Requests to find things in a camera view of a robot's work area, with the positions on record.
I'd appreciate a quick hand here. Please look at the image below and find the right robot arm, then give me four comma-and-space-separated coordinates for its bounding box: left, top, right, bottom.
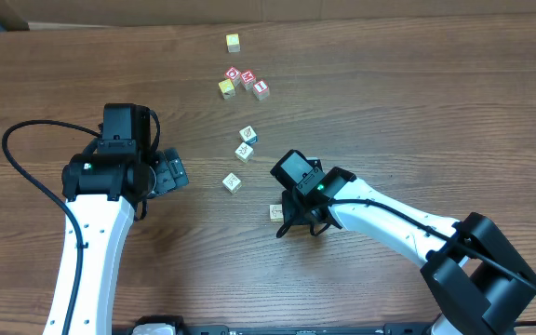
271, 150, 536, 334

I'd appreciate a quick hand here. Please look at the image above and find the yellow block far top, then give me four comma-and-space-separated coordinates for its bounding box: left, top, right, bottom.
225, 33, 241, 53

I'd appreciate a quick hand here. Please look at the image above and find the red block letter C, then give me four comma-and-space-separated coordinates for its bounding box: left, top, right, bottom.
224, 66, 241, 87

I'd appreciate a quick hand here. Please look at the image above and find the wooden block blue side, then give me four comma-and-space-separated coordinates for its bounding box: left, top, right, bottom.
239, 126, 258, 145

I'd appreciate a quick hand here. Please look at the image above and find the red block letter I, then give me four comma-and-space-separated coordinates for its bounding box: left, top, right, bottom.
252, 80, 270, 101

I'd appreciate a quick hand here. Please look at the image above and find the red block letter M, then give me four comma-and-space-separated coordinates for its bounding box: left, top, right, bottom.
240, 70, 257, 90

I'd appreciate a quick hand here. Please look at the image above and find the wooden block star drawing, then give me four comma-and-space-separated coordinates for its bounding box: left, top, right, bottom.
234, 142, 254, 163

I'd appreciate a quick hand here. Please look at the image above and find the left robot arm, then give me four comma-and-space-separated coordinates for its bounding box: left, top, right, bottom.
44, 103, 189, 334

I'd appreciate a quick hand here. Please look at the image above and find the yellow wooden block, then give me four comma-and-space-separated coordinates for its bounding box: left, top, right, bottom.
219, 79, 236, 100

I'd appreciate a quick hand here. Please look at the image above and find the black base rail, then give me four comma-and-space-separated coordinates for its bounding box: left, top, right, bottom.
111, 315, 460, 335

